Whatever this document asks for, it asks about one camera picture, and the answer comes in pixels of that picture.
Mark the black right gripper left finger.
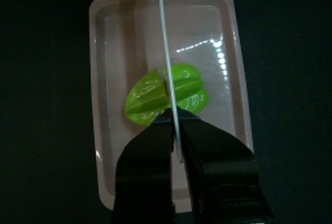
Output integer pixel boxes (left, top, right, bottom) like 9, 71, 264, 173
110, 106, 180, 224

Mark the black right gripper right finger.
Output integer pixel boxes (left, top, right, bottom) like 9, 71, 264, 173
177, 106, 275, 224

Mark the large green starfruit piece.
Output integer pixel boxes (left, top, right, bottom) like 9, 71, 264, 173
124, 68, 172, 127

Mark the small green starfruit piece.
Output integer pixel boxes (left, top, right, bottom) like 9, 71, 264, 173
161, 62, 212, 115

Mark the pink plastic tray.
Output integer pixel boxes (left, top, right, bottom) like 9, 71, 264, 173
89, 0, 256, 212

